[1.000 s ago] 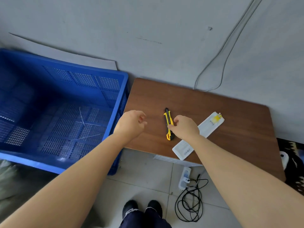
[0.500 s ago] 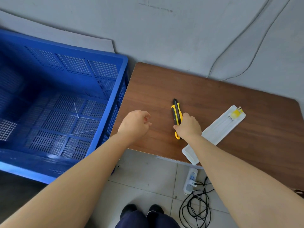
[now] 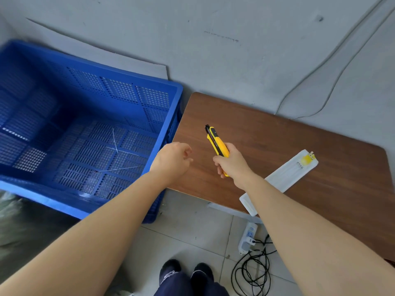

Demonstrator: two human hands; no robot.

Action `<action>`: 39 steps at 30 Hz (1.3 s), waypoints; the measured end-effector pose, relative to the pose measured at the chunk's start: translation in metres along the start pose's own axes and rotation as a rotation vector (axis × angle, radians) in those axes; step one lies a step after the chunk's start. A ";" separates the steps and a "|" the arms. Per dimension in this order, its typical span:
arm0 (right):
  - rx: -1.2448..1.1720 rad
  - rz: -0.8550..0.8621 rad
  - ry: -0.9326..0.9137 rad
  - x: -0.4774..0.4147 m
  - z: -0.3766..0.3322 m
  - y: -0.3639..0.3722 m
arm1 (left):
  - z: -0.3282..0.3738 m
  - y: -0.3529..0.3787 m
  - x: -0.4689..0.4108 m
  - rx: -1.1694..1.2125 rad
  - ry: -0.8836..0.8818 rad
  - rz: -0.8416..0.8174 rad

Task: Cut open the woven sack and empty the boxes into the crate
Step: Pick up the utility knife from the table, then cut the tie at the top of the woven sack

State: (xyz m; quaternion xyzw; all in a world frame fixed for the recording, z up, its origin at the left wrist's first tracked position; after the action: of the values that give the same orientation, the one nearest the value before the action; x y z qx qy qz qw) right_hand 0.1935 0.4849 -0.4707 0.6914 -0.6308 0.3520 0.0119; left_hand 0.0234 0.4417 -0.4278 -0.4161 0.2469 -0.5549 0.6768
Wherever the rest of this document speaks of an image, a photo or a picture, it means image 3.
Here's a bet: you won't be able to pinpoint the grey wall cable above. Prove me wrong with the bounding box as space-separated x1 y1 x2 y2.
274 0 390 116
290 7 395 120

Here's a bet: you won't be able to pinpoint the black coiled cable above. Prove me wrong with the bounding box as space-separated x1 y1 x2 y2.
230 234 278 296

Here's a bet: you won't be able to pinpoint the white metal table frame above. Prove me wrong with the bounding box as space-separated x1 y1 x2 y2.
207 202 263 225

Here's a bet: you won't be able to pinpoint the person's right black shoe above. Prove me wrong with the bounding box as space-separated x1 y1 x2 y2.
191 262 214 281

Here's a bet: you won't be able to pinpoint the yellow black utility knife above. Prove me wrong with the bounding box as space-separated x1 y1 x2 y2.
205 124 231 177

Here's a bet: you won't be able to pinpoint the person's left hand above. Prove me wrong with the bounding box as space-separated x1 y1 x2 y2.
149 142 194 189

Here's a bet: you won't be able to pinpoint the white packet with yellow label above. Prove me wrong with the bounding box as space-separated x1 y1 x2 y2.
239 149 319 217

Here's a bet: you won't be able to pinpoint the person's black shoe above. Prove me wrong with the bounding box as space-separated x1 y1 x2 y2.
159 259 182 286
191 262 214 281

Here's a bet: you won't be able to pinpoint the grey green plastic bag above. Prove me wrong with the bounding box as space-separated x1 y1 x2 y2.
0 190 81 284

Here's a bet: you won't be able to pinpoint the person's left black shoe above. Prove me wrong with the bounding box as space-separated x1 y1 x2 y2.
159 259 182 286

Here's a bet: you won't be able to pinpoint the person's dark blue trousers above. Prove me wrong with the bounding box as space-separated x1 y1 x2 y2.
153 271 231 296

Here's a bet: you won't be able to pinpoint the person's left forearm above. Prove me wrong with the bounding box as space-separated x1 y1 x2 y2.
0 169 174 296

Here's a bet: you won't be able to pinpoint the person's right forearm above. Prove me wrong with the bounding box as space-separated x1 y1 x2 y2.
236 175 395 296

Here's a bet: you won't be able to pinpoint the blue perforated plastic crate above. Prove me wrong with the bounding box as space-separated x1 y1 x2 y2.
0 39 184 225

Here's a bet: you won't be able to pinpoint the person's right hand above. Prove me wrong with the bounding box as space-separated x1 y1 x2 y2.
213 142 257 190

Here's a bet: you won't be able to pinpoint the white power strip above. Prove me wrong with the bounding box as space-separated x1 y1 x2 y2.
238 222 259 256

